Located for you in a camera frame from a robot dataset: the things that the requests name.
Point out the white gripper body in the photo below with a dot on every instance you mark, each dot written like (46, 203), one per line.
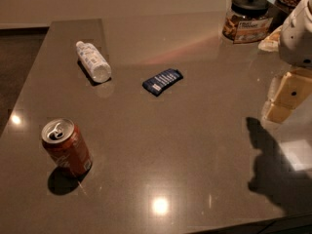
(297, 44)

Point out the clear plastic water bottle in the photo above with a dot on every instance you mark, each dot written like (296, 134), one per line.
(93, 61)

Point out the blue snack packet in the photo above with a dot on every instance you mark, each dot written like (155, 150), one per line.
(159, 83)

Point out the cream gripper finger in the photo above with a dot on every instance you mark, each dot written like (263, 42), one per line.
(274, 88)
(295, 88)

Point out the glass jar with black lid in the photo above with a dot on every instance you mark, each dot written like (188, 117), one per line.
(246, 21)

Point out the red coke can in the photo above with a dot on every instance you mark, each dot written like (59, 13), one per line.
(63, 140)

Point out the yellow snack bag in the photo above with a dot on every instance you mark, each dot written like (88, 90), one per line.
(271, 42)

